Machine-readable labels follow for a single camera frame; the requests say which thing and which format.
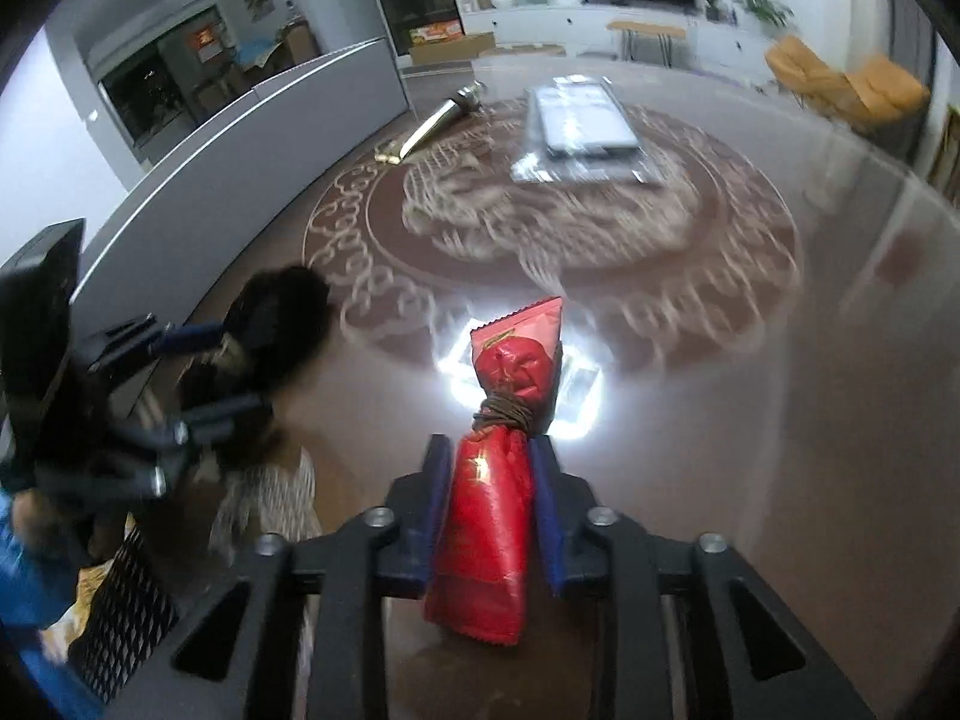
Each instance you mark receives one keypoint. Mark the red window sign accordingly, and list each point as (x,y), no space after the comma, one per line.
(208,41)

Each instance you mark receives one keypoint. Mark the wooden chair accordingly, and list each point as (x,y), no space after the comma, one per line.
(946,157)

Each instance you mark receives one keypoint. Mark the blue cloth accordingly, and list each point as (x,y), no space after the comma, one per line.
(256,54)

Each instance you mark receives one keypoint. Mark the orange lounge chair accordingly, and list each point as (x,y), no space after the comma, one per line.
(889,90)
(806,71)

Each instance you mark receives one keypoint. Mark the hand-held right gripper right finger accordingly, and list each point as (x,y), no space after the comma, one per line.
(544,532)

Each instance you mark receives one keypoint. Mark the black fluffy hair scrunchie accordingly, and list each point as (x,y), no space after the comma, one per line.
(281,322)

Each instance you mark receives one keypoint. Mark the wooden bench with metal legs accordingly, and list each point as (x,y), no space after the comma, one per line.
(645,30)

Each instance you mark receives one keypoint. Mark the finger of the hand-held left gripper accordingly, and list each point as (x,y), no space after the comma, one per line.
(202,424)
(191,337)

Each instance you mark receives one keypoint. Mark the black mesh basket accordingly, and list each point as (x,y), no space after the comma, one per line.
(127,607)

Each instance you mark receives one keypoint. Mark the grey partition board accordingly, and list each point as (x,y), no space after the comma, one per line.
(225,157)

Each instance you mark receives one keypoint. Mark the red snack packet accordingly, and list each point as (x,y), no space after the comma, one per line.
(487,532)

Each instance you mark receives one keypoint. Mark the orange printed box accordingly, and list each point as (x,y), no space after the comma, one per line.
(435,32)

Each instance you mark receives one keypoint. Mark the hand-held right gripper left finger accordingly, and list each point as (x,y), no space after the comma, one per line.
(429,555)

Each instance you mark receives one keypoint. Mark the brown cardboard box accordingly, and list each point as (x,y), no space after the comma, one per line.
(465,49)

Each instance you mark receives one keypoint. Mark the dark window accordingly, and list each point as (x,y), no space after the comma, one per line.
(150,90)

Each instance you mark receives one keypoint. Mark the clear plastic bag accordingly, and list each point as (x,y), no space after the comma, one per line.
(585,127)

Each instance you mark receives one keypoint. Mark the large leafy potted plant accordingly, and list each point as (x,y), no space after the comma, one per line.
(761,6)

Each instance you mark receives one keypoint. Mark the small potted plant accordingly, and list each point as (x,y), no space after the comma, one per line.
(711,4)

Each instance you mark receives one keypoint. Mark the white television cabinet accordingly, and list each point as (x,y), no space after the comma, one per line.
(570,22)

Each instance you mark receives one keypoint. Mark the gold metallic tapered object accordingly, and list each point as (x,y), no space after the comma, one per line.
(427,127)

